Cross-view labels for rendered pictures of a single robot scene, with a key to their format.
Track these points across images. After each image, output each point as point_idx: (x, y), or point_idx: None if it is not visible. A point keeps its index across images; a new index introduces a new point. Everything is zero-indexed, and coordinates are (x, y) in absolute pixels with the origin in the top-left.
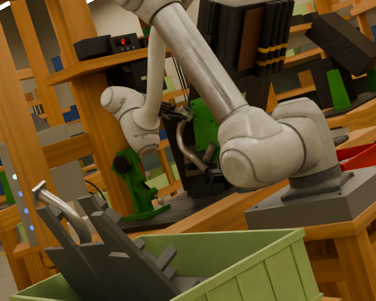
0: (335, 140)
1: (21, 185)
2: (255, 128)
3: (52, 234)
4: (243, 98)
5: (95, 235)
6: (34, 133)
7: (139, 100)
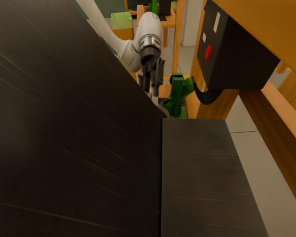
0: None
1: None
2: None
3: (190, 75)
4: None
5: (198, 103)
6: (202, 19)
7: (136, 38)
